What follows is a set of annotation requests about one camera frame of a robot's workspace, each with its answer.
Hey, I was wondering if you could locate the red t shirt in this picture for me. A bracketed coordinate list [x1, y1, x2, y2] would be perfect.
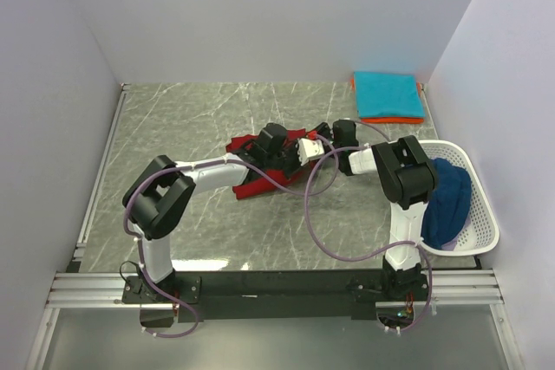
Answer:
[225, 127, 320, 202]

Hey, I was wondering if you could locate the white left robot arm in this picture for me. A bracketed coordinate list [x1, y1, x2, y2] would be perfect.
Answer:
[122, 123, 307, 302]

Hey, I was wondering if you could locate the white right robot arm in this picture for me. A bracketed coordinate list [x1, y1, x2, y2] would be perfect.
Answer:
[331, 120, 439, 300]

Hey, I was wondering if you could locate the folded orange t shirt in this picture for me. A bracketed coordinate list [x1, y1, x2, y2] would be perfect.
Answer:
[349, 76, 427, 126]

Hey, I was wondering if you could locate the folded turquoise t shirt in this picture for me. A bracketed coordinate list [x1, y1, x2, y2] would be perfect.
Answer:
[353, 70, 425, 120]

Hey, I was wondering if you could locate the navy blue t shirt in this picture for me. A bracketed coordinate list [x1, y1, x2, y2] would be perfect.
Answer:
[421, 158, 472, 250]

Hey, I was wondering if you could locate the lavender t shirt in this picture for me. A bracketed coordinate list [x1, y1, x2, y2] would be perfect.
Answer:
[441, 237, 458, 251]

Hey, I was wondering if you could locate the black base crossbar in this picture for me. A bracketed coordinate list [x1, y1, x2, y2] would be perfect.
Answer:
[121, 269, 429, 327]

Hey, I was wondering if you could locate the white plastic laundry basket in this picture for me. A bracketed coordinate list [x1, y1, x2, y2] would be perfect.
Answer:
[420, 140, 500, 257]

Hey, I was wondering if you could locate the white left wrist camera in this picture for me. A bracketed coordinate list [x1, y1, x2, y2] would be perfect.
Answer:
[297, 130, 324, 166]

